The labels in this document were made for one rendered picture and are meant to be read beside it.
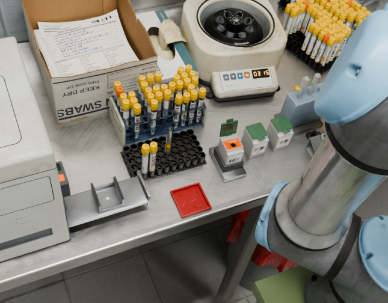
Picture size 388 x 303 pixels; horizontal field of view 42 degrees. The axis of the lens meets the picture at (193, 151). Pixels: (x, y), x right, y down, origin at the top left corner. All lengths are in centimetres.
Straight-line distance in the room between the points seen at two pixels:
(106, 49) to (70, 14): 14
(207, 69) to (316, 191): 66
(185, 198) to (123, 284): 90
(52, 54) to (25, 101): 43
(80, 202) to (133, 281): 95
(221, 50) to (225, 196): 35
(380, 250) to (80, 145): 67
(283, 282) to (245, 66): 55
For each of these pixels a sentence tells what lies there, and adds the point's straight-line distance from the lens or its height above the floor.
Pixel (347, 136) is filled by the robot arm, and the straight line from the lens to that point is 52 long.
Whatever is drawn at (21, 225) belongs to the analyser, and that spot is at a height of 99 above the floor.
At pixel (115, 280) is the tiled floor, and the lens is 196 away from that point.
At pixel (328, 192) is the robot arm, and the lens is 65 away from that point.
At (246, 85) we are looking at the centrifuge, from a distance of 128.
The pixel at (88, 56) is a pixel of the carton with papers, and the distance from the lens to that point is 127.
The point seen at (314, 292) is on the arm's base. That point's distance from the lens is 98.
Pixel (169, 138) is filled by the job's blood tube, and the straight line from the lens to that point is 109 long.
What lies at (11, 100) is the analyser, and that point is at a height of 117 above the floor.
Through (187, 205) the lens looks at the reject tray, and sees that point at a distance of 109.
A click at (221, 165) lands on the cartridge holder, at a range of 113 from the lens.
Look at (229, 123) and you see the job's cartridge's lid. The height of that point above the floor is 99.
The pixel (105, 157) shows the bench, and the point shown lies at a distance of 115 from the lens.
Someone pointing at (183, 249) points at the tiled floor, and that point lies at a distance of 202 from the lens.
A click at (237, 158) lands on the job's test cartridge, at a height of 92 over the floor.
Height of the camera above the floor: 181
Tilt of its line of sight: 53 degrees down
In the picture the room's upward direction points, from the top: 11 degrees clockwise
